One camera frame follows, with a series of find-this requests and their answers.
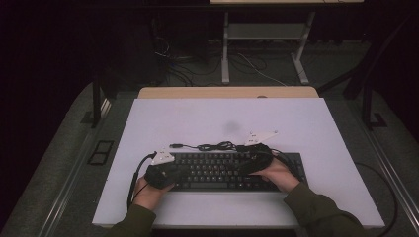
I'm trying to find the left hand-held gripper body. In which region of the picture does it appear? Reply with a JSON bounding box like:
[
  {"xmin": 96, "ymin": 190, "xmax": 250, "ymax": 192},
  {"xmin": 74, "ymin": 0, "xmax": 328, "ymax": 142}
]
[{"xmin": 144, "ymin": 150, "xmax": 176, "ymax": 190}]

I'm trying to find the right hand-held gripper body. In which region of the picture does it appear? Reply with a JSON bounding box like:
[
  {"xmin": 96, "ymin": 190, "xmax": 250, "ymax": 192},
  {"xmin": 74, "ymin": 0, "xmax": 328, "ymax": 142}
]
[{"xmin": 236, "ymin": 130, "xmax": 279, "ymax": 173}]

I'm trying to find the black computer keyboard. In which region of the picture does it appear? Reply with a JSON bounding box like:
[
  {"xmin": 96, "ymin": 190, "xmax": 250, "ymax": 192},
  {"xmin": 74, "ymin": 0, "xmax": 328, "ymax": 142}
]
[{"xmin": 169, "ymin": 151, "xmax": 308, "ymax": 194}]

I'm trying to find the person's right hand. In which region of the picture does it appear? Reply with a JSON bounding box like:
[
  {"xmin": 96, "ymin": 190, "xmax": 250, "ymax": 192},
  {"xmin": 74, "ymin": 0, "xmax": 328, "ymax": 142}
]
[{"xmin": 259, "ymin": 158, "xmax": 301, "ymax": 194}]

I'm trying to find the black metal stand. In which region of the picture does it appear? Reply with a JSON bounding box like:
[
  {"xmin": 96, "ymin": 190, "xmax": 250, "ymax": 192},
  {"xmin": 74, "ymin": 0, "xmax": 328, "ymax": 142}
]
[
  {"xmin": 361, "ymin": 82, "xmax": 389, "ymax": 131},
  {"xmin": 91, "ymin": 73, "xmax": 104, "ymax": 129}
]

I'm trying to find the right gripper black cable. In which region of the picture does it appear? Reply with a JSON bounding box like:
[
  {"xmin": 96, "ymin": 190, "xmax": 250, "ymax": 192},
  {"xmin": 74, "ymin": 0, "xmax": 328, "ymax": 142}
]
[{"xmin": 271, "ymin": 148, "xmax": 299, "ymax": 178}]

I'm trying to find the black keyboard cable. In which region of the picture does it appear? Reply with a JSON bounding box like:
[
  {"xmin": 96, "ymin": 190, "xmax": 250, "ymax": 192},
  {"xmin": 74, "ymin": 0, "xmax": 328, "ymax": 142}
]
[{"xmin": 169, "ymin": 140, "xmax": 245, "ymax": 153}]

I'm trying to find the white floor cable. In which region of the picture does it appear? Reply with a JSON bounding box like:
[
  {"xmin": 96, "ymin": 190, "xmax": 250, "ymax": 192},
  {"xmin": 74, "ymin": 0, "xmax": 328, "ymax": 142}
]
[{"xmin": 236, "ymin": 52, "xmax": 289, "ymax": 88}]

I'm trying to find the aluminium rail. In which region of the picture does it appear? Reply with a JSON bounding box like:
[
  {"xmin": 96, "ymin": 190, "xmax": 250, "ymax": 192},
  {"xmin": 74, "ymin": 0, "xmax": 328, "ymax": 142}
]
[
  {"xmin": 345, "ymin": 98, "xmax": 419, "ymax": 228},
  {"xmin": 37, "ymin": 98, "xmax": 113, "ymax": 237}
]

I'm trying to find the tangle of black cables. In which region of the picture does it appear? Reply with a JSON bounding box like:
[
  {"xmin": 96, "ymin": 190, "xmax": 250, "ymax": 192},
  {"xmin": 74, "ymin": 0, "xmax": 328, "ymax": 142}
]
[{"xmin": 153, "ymin": 35, "xmax": 222, "ymax": 88}]

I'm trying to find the white metal desk frame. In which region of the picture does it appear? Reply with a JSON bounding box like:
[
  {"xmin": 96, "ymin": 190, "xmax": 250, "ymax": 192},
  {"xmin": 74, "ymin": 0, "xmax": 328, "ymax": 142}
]
[{"xmin": 220, "ymin": 11, "xmax": 316, "ymax": 86}]

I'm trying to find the thin black cable loop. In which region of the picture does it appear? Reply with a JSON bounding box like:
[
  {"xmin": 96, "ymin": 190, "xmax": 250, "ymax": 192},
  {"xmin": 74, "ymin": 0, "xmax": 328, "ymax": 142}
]
[{"xmin": 355, "ymin": 161, "xmax": 398, "ymax": 237}]

